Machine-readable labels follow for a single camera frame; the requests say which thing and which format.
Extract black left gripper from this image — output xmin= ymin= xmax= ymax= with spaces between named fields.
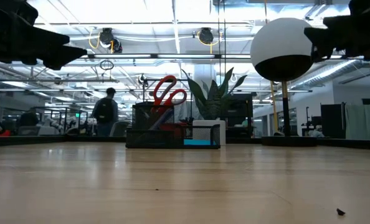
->
xmin=0 ymin=0 xmax=88 ymax=71

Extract red handled scissors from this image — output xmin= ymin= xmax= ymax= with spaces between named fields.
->
xmin=150 ymin=74 xmax=189 ymax=116

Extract black mesh desk organizer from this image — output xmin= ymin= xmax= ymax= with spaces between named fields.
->
xmin=125 ymin=101 xmax=222 ymax=150

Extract blue sticky note pad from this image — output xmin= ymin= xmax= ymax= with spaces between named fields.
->
xmin=183 ymin=138 xmax=218 ymax=147

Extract grey office chair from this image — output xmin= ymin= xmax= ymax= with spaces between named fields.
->
xmin=109 ymin=120 xmax=131 ymax=138

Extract white globe lamp black stand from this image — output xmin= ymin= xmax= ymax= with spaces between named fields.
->
xmin=249 ymin=17 xmax=318 ymax=147

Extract person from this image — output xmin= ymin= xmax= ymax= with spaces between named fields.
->
xmin=91 ymin=86 xmax=120 ymax=138

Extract black backpack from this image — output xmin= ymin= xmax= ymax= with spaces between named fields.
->
xmin=94 ymin=97 xmax=115 ymax=124

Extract black cabinet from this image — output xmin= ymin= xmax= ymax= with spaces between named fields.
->
xmin=320 ymin=102 xmax=347 ymax=139

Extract pale green panel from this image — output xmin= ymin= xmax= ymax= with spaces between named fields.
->
xmin=345 ymin=104 xmax=370 ymax=141

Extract black shelf unit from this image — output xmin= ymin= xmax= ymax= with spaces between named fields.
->
xmin=222 ymin=93 xmax=254 ymax=139

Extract green snake plant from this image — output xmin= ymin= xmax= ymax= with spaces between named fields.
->
xmin=180 ymin=66 xmax=247 ymax=121

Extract black ceiling cable reel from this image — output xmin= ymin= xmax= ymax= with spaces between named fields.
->
xmin=98 ymin=27 xmax=124 ymax=54
xmin=197 ymin=27 xmax=216 ymax=45

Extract black gantry frame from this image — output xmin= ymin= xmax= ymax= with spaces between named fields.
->
xmin=140 ymin=77 xmax=194 ymax=121

